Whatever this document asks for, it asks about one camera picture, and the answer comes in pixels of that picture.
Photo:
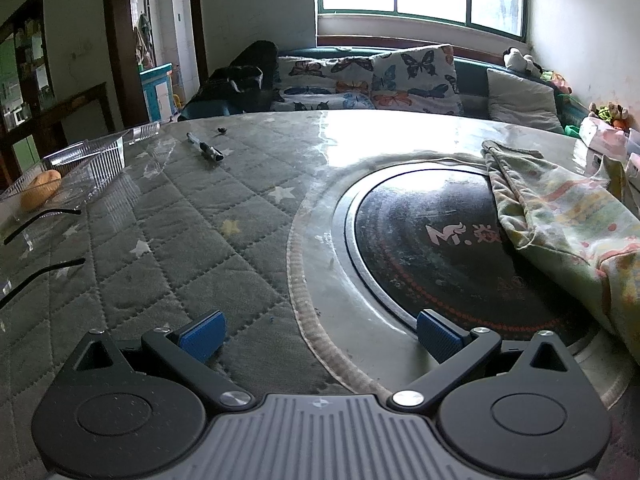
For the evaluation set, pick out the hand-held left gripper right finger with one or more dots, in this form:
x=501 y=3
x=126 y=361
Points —
x=440 y=337

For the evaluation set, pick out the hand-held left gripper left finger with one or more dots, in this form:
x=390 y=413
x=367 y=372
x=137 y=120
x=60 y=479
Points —
x=202 y=336

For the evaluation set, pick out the green patterned garment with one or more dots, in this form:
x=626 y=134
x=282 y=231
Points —
x=560 y=210

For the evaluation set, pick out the round black induction cooker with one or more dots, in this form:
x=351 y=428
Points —
x=425 y=270

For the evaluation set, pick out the black pen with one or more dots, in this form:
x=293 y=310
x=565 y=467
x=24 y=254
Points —
x=204 y=147

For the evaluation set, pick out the clear plastic food container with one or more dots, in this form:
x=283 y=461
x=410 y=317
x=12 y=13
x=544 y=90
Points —
x=100 y=160

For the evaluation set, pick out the orange bread roll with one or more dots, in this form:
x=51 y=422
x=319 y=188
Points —
x=41 y=189

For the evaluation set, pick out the blue white box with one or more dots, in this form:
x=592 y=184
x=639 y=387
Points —
x=157 y=92

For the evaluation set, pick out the grey cushion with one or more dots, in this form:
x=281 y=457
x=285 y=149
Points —
x=522 y=100

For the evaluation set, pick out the black bag on sofa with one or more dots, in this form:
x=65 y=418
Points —
x=245 y=85

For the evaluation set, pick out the butterfly print cushion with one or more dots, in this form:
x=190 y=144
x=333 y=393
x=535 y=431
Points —
x=415 y=80

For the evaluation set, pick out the pink tissue pack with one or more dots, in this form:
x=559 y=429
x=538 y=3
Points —
x=605 y=137

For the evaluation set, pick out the brown plush toy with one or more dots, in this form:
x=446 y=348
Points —
x=612 y=112

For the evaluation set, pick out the panda plush toy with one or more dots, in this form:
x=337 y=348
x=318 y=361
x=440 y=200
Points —
x=517 y=60

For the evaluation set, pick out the dark wooden cabinet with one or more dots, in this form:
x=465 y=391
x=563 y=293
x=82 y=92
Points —
x=35 y=70

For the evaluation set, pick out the dark wooden door frame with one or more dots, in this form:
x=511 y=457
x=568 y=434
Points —
x=117 y=35

